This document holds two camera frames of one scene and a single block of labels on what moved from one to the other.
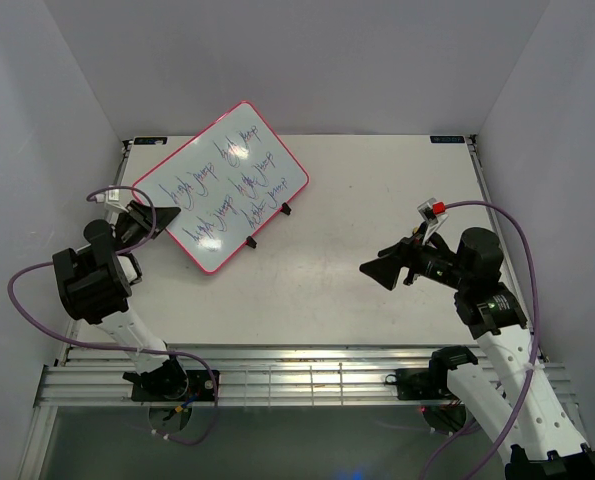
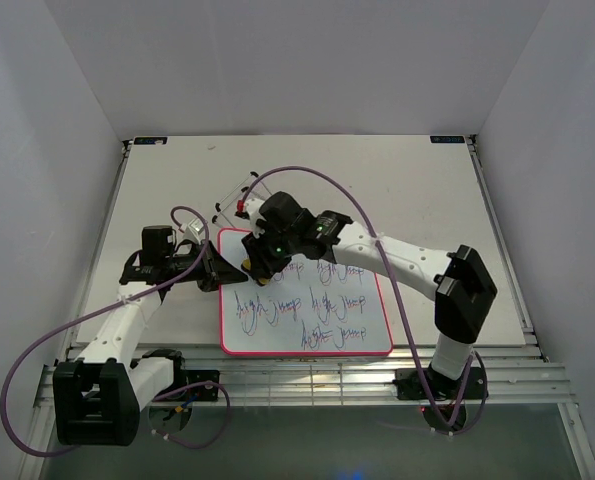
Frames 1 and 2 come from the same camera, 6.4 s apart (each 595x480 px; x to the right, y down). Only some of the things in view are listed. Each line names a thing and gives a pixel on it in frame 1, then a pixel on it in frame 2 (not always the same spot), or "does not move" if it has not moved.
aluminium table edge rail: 498,224 does not move
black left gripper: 141,214 to 217,271
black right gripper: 386,269 to 262,263
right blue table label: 447,139 does not move
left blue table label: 150,140 does not move
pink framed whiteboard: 227,184 to 315,307
